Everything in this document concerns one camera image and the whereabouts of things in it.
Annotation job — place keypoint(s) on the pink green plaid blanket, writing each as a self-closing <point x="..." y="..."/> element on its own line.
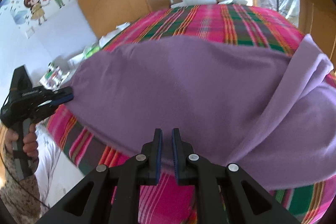
<point x="231" y="24"/>

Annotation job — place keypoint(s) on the white cardboard box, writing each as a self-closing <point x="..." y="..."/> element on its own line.
<point x="177" y="3"/>

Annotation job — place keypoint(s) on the green plastic package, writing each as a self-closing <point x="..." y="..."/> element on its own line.
<point x="89" y="51"/>

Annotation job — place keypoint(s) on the speckled beige sleeve forearm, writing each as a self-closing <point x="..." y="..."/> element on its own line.
<point x="21" y="198"/>

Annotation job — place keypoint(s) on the person's left hand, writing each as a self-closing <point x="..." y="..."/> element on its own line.
<point x="30" y="144"/>

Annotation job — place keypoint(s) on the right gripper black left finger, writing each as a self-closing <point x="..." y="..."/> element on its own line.
<point x="110" y="194"/>

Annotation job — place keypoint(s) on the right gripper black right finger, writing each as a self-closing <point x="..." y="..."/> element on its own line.
<point x="224" y="194"/>

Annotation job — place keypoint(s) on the purple fleece garment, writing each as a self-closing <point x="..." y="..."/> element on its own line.
<point x="272" y="114"/>

